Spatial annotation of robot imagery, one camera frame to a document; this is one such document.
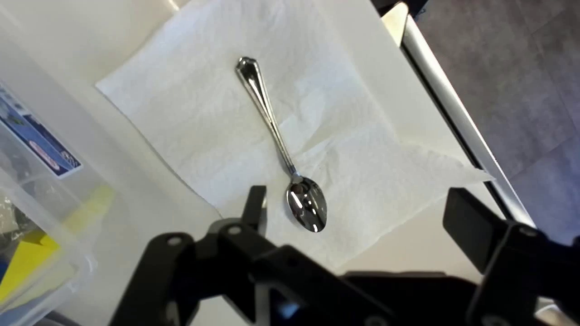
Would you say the silver metal spoon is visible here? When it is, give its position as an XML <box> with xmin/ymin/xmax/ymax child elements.
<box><xmin>233</xmin><ymin>54</ymin><xmax>329</xmax><ymax>233</ymax></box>

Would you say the dishwasher with bar handle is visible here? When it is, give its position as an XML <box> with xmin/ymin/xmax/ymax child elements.
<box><xmin>378</xmin><ymin>1</ymin><xmax>536</xmax><ymax>228</ymax></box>

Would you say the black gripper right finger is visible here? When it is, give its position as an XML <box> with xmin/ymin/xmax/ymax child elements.
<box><xmin>441</xmin><ymin>186</ymin><xmax>580</xmax><ymax>326</ymax></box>

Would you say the white paper napkin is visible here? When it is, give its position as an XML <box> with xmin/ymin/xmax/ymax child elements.
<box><xmin>93</xmin><ymin>0</ymin><xmax>494</xmax><ymax>273</ymax></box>

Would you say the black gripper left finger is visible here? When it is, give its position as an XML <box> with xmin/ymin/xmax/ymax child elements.
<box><xmin>106</xmin><ymin>184</ymin><xmax>394</xmax><ymax>326</ymax></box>

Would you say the clear plastic storage bin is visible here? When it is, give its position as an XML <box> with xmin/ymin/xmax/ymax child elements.
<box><xmin>0</xmin><ymin>78</ymin><xmax>119</xmax><ymax>326</ymax></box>

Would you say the yellow cloth piece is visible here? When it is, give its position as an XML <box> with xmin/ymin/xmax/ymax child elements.
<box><xmin>0</xmin><ymin>231</ymin><xmax>61</xmax><ymax>304</ymax></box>

